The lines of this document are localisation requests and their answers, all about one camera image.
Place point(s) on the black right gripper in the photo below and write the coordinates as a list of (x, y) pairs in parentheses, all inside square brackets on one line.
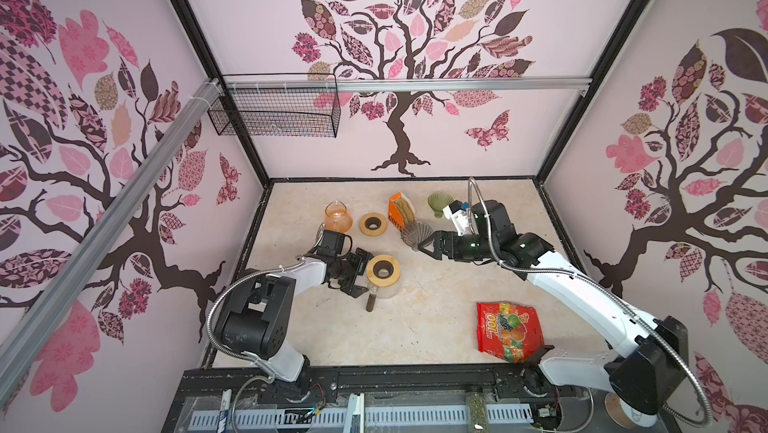
[(441, 238)]

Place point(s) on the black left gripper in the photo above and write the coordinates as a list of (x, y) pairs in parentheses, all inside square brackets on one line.
[(359, 261)]

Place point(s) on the clear glass dripper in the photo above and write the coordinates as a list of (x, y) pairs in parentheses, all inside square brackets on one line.
[(414, 233)]

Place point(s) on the clear glass server jug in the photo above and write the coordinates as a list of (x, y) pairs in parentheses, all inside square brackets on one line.
[(380, 291)]

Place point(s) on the wooden ring dripper holder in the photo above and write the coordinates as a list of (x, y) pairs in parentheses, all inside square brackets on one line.
[(383, 271)]

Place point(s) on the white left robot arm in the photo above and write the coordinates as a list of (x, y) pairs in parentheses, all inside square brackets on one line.
[(249, 320)]

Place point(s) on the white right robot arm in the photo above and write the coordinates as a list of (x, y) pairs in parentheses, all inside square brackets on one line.
[(647, 358)]

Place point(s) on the green glass dripper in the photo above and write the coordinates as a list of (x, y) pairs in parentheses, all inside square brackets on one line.
[(437, 201)]

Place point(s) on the orange coffee filter box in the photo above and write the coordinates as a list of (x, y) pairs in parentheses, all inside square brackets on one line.
[(400, 211)]

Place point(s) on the orange glass pitcher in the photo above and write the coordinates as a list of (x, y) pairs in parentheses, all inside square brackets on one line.
[(337, 217)]

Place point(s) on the red candy bag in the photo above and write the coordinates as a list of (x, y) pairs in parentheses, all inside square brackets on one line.
[(508, 331)]

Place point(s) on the small jar of granules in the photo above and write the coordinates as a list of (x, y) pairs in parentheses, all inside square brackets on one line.
[(477, 420)]

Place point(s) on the round white brown device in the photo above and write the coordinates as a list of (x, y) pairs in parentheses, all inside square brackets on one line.
[(624, 415)]

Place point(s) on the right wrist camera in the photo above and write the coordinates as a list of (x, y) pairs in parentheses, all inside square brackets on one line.
[(456, 212)]

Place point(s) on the wooden ring dripper stand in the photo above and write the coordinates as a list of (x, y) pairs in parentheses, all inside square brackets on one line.
[(373, 224)]

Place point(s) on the black wire basket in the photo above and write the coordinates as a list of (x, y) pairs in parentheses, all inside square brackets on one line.
[(278, 104)]

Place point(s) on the aluminium rail back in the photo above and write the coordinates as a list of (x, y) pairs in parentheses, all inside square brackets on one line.
[(407, 85)]

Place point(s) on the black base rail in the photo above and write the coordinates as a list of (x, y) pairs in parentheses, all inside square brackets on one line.
[(412, 398)]

